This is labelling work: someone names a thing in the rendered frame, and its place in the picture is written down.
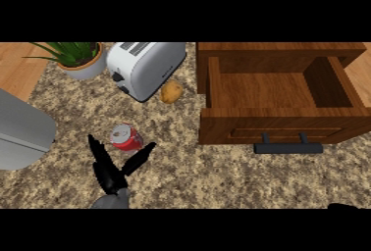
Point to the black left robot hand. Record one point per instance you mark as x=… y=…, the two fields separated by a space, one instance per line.
x=109 y=173

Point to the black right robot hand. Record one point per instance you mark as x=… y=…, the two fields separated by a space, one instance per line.
x=343 y=206

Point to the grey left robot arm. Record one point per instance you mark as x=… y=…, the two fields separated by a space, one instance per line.
x=111 y=202

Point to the red soda can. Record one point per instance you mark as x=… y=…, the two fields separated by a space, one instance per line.
x=126 y=137

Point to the open wooden drawer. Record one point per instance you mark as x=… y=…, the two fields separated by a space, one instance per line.
x=279 y=111

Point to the wooden drawer cabinet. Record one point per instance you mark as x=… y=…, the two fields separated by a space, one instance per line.
x=275 y=55

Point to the grey rounded appliance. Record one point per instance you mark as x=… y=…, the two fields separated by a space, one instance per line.
x=21 y=134

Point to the brown potato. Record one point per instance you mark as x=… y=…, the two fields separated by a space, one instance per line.
x=172 y=92

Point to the white toaster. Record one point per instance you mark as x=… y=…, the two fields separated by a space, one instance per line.
x=145 y=67

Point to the green potted plant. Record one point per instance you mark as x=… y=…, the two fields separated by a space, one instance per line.
x=80 y=59

